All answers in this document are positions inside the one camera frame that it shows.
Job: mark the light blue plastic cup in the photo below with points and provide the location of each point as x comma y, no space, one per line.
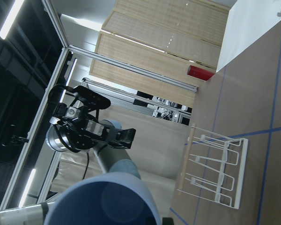
114,198

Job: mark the red cylinder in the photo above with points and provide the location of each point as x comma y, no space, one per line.
199,73

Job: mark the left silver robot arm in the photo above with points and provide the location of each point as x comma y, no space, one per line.
110,159

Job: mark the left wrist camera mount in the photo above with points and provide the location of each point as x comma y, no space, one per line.
90,100

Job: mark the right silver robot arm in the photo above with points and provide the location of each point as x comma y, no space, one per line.
27,215

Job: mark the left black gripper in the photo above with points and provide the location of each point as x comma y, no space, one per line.
76,130

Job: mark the bamboo folding screen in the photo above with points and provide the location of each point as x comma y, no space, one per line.
165,37

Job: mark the white wire cup holder rack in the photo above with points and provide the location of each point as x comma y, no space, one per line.
213,167

